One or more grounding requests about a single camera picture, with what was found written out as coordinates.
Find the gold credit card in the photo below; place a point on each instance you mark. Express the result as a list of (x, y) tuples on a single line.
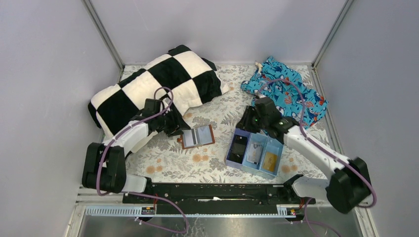
[(269, 162)]

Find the black white checkered blanket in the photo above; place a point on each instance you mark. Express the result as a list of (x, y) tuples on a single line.
[(182, 74)]

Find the floral patterned table mat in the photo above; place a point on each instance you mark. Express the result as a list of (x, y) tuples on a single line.
[(163, 159)]

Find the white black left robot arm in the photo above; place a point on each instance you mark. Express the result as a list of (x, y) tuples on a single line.
[(105, 167)]

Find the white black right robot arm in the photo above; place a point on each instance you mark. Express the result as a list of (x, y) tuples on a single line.
[(347, 182)]

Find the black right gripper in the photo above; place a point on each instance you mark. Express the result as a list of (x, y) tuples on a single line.
[(247, 118)]

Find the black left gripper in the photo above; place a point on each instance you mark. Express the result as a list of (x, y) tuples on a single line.
[(175, 123)]

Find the aluminium frame rails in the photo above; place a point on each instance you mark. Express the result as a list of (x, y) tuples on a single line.
[(322, 220)]

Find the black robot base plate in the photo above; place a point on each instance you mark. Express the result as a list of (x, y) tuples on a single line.
[(219, 195)]

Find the blue shark print cloth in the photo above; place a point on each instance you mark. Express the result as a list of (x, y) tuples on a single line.
[(285, 87)]

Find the purple blue card organizer box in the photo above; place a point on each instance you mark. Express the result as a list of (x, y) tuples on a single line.
[(269, 145)]

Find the grey credit card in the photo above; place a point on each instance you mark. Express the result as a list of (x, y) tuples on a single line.
[(254, 152)]

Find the black card in purple slot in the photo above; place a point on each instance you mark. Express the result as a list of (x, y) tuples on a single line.
[(236, 155)]

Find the slotted grey cable duct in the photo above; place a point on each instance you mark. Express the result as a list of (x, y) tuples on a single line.
[(259, 211)]

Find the brown leather card holder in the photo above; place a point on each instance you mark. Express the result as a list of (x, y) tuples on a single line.
[(197, 137)]

